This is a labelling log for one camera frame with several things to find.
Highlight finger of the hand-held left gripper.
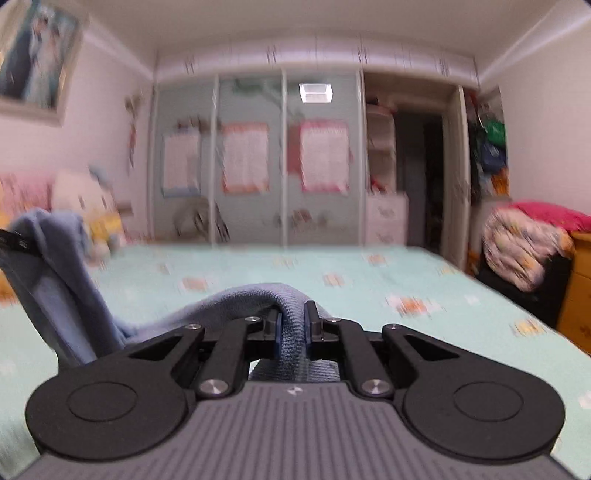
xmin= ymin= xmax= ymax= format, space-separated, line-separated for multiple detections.
xmin=0 ymin=228 xmax=40 ymax=259

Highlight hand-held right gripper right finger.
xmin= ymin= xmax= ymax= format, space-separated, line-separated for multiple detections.
xmin=304 ymin=300 xmax=462 ymax=400

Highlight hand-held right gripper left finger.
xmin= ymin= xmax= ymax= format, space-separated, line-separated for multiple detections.
xmin=127 ymin=309 xmax=283 ymax=400

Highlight blue knit sweater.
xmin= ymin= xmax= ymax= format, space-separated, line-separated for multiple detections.
xmin=7 ymin=208 xmax=343 ymax=384

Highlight white cat plush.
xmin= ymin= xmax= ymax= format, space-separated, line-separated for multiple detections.
xmin=50 ymin=165 xmax=126 ymax=258

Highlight small yellow plush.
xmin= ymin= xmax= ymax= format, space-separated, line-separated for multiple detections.
xmin=89 ymin=216 xmax=124 ymax=241

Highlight bee print quilted bedspread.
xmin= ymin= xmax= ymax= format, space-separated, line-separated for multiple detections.
xmin=0 ymin=244 xmax=591 ymax=480

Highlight wardrobe with sliding doors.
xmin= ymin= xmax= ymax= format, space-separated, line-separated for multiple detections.
xmin=150 ymin=69 xmax=366 ymax=248

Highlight white drawer cabinet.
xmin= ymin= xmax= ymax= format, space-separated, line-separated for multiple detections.
xmin=366 ymin=191 xmax=410 ymax=248

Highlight framed wedding photo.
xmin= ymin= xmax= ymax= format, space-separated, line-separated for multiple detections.
xmin=0 ymin=0 xmax=89 ymax=126

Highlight white open shelf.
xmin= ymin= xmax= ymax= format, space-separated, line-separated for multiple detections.
xmin=364 ymin=91 xmax=399 ymax=195

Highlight black chair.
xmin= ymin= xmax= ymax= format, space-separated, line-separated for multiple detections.
xmin=475 ymin=255 xmax=572 ymax=329

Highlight white door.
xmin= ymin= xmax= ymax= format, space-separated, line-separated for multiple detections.
xmin=441 ymin=84 xmax=472 ymax=272

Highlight rolled floral quilt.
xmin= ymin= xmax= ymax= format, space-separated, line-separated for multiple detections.
xmin=481 ymin=203 xmax=576 ymax=292

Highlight hanging colourful bags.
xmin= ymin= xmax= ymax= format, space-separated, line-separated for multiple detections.
xmin=470 ymin=91 xmax=509 ymax=200

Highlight pink pillow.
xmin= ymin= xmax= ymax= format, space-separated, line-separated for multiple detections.
xmin=512 ymin=200 xmax=591 ymax=234

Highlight wooden desk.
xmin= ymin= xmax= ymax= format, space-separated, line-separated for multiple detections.
xmin=556 ymin=230 xmax=591 ymax=357

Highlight white overhead cabinets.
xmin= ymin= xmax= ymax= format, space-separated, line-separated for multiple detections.
xmin=154 ymin=36 xmax=479 ymax=89

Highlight wall lamp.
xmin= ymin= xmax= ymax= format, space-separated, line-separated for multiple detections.
xmin=124 ymin=89 xmax=145 ymax=172

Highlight pink bordered wall poster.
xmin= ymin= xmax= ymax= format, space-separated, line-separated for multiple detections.
xmin=299 ymin=119 xmax=350 ymax=195

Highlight blue bordered wall calendar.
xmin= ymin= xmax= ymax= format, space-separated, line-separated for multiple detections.
xmin=161 ymin=130 xmax=202 ymax=198

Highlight red bordered wall poster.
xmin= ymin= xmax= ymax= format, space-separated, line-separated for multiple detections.
xmin=221 ymin=121 xmax=271 ymax=195

